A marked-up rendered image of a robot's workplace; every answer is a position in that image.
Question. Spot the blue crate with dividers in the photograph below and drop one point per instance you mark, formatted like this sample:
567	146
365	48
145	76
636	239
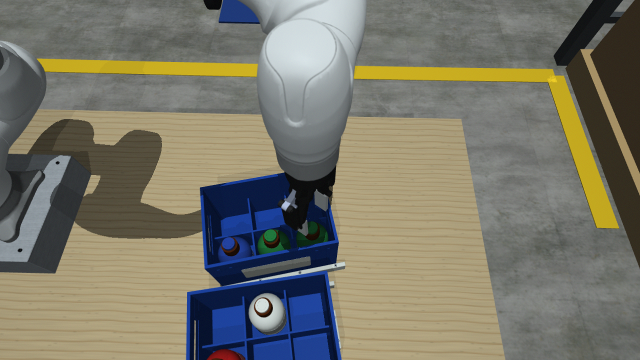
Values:
221	321
248	208

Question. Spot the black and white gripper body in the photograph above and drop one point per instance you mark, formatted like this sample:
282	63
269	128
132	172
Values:
301	187

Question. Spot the red bottle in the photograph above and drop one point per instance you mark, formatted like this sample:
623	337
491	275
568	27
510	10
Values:
226	354

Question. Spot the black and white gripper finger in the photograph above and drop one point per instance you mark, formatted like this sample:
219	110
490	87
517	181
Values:
321	194
295	211

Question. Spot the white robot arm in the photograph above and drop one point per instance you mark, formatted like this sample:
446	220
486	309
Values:
305	82

